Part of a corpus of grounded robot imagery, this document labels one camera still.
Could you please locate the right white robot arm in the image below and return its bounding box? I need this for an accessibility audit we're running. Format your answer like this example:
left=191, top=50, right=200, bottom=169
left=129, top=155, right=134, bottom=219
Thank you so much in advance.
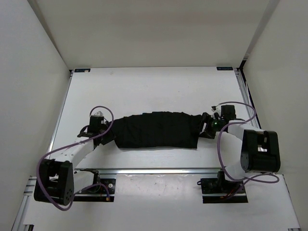
left=200, top=113, right=281, bottom=193

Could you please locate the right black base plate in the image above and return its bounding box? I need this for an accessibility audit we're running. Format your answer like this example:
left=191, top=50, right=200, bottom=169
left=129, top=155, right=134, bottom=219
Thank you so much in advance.
left=197, top=171, right=248, bottom=204

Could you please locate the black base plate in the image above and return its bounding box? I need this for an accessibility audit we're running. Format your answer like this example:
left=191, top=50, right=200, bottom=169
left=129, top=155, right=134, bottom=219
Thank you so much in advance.
left=197, top=171, right=248, bottom=204
left=74, top=177, right=116, bottom=203

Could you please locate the right blue label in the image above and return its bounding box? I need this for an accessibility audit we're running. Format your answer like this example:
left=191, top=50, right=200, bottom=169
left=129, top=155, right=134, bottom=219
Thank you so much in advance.
left=217, top=66, right=233, bottom=71

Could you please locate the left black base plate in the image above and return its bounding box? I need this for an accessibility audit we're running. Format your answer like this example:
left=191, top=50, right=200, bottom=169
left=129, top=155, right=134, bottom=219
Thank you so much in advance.
left=74, top=177, right=116, bottom=203

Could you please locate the aluminium front rail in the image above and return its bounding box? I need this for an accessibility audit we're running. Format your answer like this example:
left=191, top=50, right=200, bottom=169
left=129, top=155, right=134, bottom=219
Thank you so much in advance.
left=77, top=167, right=222, bottom=176

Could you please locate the black skirt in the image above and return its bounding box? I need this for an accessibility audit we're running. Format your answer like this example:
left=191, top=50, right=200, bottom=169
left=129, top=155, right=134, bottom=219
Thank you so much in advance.
left=111, top=112, right=202, bottom=149

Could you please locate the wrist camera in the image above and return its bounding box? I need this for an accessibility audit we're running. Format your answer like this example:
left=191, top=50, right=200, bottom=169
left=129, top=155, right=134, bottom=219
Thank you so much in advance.
left=212, top=105, right=236, bottom=121
left=77, top=111, right=108, bottom=138

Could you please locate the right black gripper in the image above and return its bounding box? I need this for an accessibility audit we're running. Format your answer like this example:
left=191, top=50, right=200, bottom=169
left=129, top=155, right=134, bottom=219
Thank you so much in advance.
left=191, top=112, right=224, bottom=139

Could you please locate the blue label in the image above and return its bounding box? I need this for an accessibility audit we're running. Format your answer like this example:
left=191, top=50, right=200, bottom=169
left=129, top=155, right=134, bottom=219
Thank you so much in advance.
left=74, top=68, right=91, bottom=73
left=217, top=66, right=233, bottom=71

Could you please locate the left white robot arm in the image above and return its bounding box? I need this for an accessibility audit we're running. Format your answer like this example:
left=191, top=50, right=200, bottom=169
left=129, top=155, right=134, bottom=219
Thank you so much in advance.
left=34, top=125, right=114, bottom=211

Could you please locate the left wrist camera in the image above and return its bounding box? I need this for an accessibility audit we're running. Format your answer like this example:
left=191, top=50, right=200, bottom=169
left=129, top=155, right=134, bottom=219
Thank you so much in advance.
left=77, top=111, right=108, bottom=138

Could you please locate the left blue label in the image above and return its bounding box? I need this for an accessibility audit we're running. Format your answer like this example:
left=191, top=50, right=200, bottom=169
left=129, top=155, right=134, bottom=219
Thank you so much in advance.
left=74, top=68, right=91, bottom=73

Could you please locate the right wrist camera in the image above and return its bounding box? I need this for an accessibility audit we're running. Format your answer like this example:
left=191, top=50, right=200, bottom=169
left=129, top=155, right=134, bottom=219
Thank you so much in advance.
left=212, top=105, right=236, bottom=121

